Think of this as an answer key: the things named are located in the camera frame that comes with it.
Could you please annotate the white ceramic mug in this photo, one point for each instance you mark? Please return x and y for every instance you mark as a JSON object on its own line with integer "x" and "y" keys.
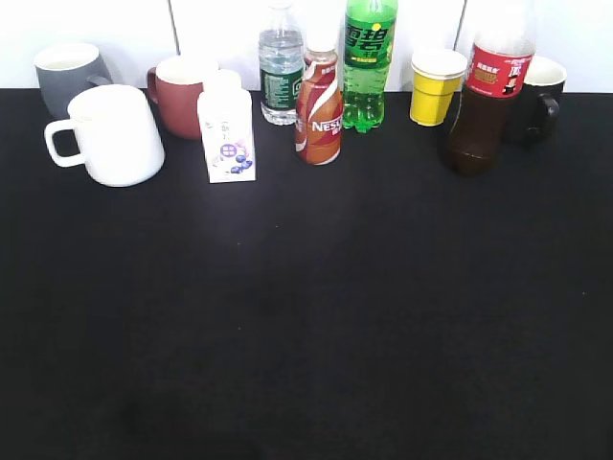
{"x": 118, "y": 139}

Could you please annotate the grey ceramic mug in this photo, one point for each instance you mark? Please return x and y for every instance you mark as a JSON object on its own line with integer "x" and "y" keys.
{"x": 65, "y": 70}

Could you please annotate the red label cola bottle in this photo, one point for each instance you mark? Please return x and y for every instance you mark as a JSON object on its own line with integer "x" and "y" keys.
{"x": 500, "y": 56}

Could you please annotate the brown Nescafe coffee bottle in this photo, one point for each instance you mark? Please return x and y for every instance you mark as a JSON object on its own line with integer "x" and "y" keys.
{"x": 318, "y": 128}

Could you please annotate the green Sprite bottle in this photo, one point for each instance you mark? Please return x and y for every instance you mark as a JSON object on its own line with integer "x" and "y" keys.
{"x": 369, "y": 41}

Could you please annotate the yellow paper cup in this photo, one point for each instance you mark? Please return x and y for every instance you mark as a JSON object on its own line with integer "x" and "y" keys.
{"x": 438, "y": 74}

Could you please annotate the black ceramic mug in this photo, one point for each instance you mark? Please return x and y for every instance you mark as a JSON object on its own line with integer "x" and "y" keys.
{"x": 534, "y": 115}

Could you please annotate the clear water bottle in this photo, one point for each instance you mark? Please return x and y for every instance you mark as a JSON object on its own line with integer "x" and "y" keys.
{"x": 281, "y": 57}

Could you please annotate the white blueberry yogurt bottle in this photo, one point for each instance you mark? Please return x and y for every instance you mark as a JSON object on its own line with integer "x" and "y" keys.
{"x": 224, "y": 111}

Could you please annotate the red ceramic mug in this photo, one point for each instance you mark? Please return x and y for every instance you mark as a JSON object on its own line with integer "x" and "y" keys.
{"x": 174, "y": 85}

